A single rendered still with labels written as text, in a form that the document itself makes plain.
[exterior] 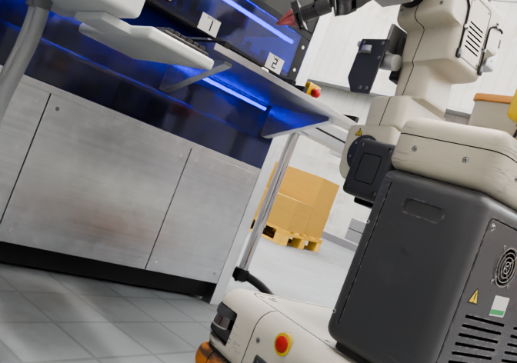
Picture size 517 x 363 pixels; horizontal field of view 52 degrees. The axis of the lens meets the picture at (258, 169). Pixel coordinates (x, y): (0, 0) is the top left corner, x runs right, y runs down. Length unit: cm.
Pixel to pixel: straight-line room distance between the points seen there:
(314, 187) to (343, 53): 467
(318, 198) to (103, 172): 435
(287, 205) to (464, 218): 463
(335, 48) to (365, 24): 69
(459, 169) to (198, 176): 120
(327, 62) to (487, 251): 936
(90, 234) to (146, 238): 22
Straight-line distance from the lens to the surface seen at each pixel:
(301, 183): 612
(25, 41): 152
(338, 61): 1024
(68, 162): 185
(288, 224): 560
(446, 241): 107
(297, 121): 207
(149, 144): 194
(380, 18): 1026
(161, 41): 132
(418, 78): 150
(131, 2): 128
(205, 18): 201
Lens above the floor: 56
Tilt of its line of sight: 1 degrees up
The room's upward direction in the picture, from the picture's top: 21 degrees clockwise
